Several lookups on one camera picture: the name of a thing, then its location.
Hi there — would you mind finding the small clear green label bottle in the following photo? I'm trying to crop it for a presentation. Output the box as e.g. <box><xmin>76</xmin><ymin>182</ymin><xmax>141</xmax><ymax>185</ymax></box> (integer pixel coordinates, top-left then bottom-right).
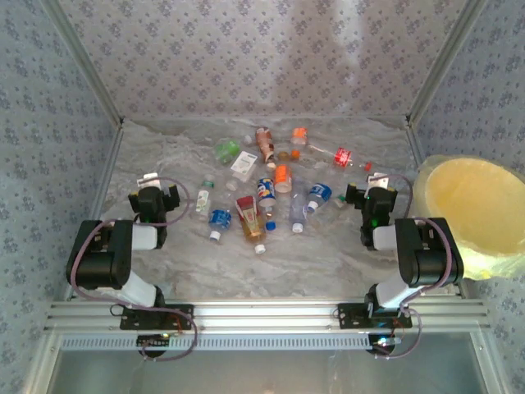
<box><xmin>194</xmin><ymin>174</ymin><xmax>217</xmax><ymax>222</ymax></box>

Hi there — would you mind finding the blue label bottle white cap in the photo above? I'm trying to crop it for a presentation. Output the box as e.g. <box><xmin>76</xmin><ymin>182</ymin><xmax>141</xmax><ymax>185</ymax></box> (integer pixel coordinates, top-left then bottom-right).
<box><xmin>208</xmin><ymin>208</ymin><xmax>234</xmax><ymax>243</ymax></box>
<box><xmin>306</xmin><ymin>182</ymin><xmax>333</xmax><ymax>213</ymax></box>

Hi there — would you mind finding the red label cola bottle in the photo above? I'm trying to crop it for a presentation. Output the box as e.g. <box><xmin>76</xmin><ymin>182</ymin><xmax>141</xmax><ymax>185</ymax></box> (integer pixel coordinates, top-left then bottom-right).
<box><xmin>307</xmin><ymin>143</ymin><xmax>373</xmax><ymax>172</ymax></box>

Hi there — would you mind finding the clear bottle purple label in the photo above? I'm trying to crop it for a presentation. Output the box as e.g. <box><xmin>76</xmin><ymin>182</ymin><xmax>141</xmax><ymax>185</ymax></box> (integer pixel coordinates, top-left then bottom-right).
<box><xmin>288</xmin><ymin>176</ymin><xmax>309</xmax><ymax>234</ymax></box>

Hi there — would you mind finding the orange label plastic bottle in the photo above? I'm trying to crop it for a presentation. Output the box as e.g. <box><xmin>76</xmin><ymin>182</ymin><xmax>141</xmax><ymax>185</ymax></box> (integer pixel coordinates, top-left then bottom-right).
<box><xmin>273</xmin><ymin>150</ymin><xmax>294</xmax><ymax>195</ymax></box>

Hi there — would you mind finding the green plastic bottle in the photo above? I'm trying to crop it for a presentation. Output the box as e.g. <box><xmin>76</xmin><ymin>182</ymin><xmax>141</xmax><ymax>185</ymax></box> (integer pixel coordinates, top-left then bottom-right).
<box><xmin>215</xmin><ymin>139</ymin><xmax>241</xmax><ymax>165</ymax></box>

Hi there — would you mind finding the red label tea bottle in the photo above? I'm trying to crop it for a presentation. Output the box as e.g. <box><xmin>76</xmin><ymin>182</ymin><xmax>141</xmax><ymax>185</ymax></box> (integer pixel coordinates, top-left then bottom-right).
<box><xmin>235</xmin><ymin>195</ymin><xmax>268</xmax><ymax>255</ymax></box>

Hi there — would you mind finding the blue pepsi label bottle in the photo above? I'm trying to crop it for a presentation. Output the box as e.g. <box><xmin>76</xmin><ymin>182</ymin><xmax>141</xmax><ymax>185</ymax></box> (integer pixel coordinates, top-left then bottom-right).
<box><xmin>256</xmin><ymin>176</ymin><xmax>279</xmax><ymax>231</ymax></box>

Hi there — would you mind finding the white ribbed bin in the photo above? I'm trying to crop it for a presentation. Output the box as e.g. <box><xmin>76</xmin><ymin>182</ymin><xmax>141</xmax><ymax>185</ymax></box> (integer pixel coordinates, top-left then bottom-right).
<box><xmin>412</xmin><ymin>154</ymin><xmax>525</xmax><ymax>280</ymax></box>

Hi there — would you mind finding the yellow plastic bin liner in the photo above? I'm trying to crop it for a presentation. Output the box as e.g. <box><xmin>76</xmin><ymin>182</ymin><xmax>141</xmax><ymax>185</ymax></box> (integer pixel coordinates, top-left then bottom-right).
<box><xmin>412</xmin><ymin>154</ymin><xmax>525</xmax><ymax>280</ymax></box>

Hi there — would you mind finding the clear bottle orange cap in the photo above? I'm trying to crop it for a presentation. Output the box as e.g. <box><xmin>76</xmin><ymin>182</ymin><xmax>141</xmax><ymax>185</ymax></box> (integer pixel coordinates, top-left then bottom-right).
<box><xmin>290</xmin><ymin>126</ymin><xmax>309</xmax><ymax>161</ymax></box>

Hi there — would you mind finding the brown label plastic bottle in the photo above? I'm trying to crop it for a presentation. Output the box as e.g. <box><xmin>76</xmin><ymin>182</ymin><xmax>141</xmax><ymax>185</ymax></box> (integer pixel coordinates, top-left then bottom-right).
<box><xmin>255</xmin><ymin>126</ymin><xmax>278</xmax><ymax>172</ymax></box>

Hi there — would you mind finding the black left controller board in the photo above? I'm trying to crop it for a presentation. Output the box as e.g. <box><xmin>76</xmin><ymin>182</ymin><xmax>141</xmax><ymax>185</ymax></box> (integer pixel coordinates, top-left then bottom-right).
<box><xmin>136</xmin><ymin>333</ymin><xmax>172</xmax><ymax>358</ymax></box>

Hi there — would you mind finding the black controller board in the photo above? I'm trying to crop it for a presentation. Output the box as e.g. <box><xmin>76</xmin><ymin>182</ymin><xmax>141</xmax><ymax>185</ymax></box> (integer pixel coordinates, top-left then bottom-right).
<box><xmin>367</xmin><ymin>334</ymin><xmax>405</xmax><ymax>358</ymax></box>
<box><xmin>136</xmin><ymin>333</ymin><xmax>172</xmax><ymax>358</ymax></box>

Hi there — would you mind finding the black right controller board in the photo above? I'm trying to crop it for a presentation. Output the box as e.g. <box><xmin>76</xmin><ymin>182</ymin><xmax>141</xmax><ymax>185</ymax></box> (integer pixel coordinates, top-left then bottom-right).
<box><xmin>367</xmin><ymin>334</ymin><xmax>405</xmax><ymax>358</ymax></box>

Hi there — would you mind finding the metal sheet shelf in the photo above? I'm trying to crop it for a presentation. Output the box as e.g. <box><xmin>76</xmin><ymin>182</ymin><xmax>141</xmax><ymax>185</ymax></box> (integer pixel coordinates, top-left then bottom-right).
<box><xmin>24</xmin><ymin>332</ymin><xmax>505</xmax><ymax>394</ymax></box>

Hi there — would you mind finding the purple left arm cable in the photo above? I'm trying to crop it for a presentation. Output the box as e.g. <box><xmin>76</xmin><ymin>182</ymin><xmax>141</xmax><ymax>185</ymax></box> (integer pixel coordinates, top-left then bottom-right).
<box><xmin>67</xmin><ymin>176</ymin><xmax>200</xmax><ymax>363</ymax></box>

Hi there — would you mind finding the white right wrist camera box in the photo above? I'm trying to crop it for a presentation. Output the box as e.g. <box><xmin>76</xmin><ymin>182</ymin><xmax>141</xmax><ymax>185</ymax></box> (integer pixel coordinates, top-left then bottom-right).
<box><xmin>366</xmin><ymin>172</ymin><xmax>390</xmax><ymax>191</ymax></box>

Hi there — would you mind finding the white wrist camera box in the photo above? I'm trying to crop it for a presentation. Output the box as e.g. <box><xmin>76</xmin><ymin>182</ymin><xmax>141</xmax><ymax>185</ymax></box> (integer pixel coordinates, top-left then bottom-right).
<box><xmin>366</xmin><ymin>172</ymin><xmax>390</xmax><ymax>191</ymax></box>
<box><xmin>136</xmin><ymin>172</ymin><xmax>171</xmax><ymax>194</ymax></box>

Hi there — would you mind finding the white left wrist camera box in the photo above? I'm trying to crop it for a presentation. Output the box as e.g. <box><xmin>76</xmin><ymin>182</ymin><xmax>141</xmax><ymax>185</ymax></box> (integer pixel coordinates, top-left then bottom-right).
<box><xmin>136</xmin><ymin>172</ymin><xmax>171</xmax><ymax>194</ymax></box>

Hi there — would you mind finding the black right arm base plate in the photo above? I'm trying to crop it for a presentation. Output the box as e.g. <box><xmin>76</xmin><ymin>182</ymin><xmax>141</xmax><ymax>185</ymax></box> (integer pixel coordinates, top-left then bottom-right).
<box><xmin>336</xmin><ymin>302</ymin><xmax>413</xmax><ymax>330</ymax></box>

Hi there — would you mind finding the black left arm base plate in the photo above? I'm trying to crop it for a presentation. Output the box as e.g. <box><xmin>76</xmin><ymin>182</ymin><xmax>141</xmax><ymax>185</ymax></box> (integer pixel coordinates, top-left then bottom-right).
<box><xmin>118</xmin><ymin>303</ymin><xmax>195</xmax><ymax>332</ymax></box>

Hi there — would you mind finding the aluminium mounting rail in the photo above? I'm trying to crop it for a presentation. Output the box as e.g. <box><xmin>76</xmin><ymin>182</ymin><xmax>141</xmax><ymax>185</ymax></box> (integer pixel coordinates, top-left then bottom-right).
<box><xmin>43</xmin><ymin>298</ymin><xmax>492</xmax><ymax>332</ymax></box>

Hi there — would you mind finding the aluminium frame post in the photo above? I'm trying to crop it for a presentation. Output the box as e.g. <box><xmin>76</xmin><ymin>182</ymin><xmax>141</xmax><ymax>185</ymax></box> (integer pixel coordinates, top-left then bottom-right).
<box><xmin>405</xmin><ymin>0</ymin><xmax>489</xmax><ymax>126</ymax></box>
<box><xmin>39</xmin><ymin>0</ymin><xmax>126</xmax><ymax>126</ymax></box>

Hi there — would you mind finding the white slotted cable duct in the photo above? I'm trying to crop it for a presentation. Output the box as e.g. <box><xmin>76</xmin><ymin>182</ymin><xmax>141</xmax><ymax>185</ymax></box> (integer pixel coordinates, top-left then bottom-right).
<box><xmin>59</xmin><ymin>332</ymin><xmax>372</xmax><ymax>352</ymax></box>

